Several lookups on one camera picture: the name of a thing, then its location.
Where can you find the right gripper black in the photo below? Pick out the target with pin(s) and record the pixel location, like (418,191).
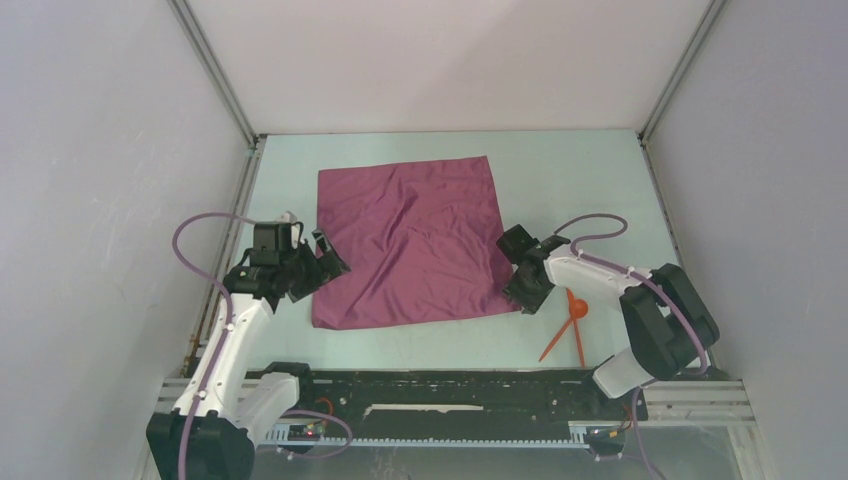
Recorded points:
(530,302)

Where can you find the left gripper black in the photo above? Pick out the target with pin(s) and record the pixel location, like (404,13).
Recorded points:
(324,269)

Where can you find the magenta cloth napkin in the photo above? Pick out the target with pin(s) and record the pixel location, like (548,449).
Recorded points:
(420,240)

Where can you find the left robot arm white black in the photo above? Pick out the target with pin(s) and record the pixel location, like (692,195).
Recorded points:
(210,433)

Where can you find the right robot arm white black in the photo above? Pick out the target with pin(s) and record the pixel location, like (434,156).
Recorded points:
(667,323)

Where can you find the orange plastic knife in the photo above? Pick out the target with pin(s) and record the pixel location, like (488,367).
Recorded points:
(560,331)

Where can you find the orange plastic spoon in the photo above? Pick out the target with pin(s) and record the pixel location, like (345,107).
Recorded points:
(578,309)

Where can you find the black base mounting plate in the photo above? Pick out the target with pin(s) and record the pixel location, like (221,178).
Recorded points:
(460,406)

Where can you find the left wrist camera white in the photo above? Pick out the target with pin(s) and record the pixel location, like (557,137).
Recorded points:
(287,218)

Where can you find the left corner aluminium post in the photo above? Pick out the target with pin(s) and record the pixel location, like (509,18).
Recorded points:
(199,41)

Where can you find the corner aluminium post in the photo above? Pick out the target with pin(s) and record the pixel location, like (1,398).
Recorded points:
(695,44)
(199,41)

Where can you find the aluminium frame rail front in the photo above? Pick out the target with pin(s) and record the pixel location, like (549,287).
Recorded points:
(679,403)

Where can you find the right corner aluminium post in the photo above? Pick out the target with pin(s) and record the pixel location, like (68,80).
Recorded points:
(695,44)

